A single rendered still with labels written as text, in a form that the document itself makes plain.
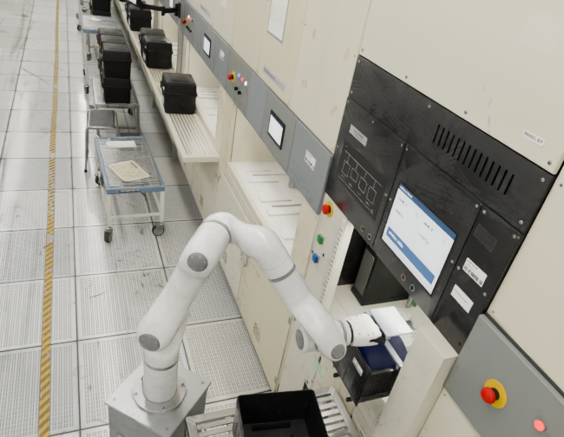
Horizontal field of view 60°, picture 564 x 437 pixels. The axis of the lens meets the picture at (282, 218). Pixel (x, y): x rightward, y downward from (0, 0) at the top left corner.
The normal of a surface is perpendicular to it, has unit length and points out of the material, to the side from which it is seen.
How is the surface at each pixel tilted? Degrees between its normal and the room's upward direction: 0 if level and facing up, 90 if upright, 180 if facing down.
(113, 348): 0
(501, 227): 90
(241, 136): 90
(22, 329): 0
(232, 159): 90
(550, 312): 90
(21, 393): 0
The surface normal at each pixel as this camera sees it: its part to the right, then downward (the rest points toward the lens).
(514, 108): -0.93, 0.09
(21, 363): 0.16, -0.83
